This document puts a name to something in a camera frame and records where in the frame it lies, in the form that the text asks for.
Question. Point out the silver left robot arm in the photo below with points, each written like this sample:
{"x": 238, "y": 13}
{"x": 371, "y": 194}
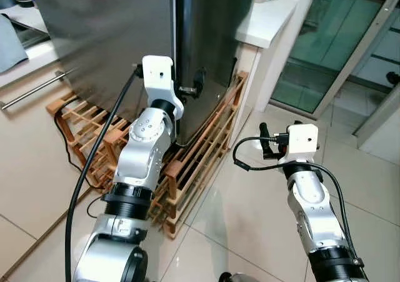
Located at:
{"x": 140, "y": 151}

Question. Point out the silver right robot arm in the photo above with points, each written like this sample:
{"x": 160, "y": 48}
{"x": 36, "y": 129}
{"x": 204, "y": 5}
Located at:
{"x": 312, "y": 207}

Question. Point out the white kitchen counter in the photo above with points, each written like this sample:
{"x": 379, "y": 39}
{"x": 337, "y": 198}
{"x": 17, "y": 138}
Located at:
{"x": 265, "y": 22}

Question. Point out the wooden wine rack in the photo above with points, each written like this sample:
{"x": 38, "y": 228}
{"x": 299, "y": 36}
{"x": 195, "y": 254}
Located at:
{"x": 187, "y": 176}

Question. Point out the aluminium framed glass sliding door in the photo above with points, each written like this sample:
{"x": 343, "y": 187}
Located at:
{"x": 325, "y": 38}

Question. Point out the small black round knob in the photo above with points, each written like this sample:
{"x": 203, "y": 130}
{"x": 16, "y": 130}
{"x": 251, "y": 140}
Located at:
{"x": 392, "y": 77}

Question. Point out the black glass hob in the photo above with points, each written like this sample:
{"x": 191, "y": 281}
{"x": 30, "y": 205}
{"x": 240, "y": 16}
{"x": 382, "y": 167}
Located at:
{"x": 34, "y": 35}

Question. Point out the grey cloth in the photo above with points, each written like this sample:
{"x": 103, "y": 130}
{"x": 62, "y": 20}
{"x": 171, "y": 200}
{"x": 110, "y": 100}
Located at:
{"x": 11, "y": 44}

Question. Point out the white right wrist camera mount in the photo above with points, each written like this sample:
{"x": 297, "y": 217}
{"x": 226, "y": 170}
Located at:
{"x": 303, "y": 141}

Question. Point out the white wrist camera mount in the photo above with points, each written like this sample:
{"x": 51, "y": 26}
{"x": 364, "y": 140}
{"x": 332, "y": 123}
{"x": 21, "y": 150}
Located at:
{"x": 303, "y": 141}
{"x": 156, "y": 75}

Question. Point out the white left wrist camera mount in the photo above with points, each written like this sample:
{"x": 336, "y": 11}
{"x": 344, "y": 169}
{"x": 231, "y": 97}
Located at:
{"x": 156, "y": 75}

